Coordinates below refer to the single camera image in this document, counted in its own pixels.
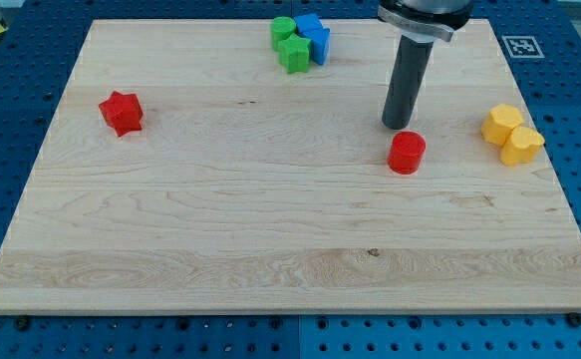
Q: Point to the blue triangle block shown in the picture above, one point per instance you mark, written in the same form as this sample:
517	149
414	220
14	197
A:
320	44

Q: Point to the wooden board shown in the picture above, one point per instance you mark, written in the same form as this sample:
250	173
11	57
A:
252	191

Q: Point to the red cylinder block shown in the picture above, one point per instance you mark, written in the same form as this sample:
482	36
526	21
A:
406	152

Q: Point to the black board stop bolt right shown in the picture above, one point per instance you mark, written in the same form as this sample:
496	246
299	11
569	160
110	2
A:
573	319

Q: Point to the blue cube block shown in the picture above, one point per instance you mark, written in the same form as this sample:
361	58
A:
307	22

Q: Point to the black board stop bolt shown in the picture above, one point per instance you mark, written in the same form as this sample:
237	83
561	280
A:
22	323
573	319

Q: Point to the green star block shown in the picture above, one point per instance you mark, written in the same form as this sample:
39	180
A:
294	54

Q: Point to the fiducial marker tag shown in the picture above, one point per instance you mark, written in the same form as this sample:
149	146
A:
522	47

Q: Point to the black board stop bolt left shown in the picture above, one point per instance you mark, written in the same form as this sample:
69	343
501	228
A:
22	323

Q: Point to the red star block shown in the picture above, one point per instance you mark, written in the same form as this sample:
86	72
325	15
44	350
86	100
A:
122	112

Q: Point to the green cylinder block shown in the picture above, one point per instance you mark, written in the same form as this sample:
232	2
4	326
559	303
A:
281	28

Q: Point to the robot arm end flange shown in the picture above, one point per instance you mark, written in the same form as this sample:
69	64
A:
425	21

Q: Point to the yellow hexagon block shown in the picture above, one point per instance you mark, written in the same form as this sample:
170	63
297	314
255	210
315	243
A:
501	120

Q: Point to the yellow heart block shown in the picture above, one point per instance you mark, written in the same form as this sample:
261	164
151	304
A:
521	146

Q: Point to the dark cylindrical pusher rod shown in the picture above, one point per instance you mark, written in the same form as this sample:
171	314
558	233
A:
406	79

